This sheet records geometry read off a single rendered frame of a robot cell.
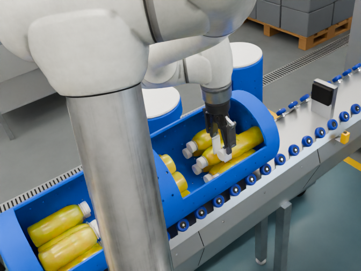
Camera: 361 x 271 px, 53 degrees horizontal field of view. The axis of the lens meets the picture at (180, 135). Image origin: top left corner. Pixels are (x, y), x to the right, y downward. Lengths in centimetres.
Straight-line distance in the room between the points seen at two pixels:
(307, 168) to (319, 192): 110
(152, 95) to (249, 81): 52
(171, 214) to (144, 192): 58
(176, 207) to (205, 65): 41
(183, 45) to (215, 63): 25
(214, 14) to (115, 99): 15
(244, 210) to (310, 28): 311
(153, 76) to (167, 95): 74
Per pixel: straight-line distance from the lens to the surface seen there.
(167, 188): 104
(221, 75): 98
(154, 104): 163
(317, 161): 157
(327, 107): 164
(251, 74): 189
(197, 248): 129
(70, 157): 321
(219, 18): 44
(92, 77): 43
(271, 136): 122
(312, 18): 420
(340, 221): 249
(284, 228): 179
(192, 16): 42
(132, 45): 44
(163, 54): 79
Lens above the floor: 192
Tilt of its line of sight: 38 degrees down
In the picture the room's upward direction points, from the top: 10 degrees counter-clockwise
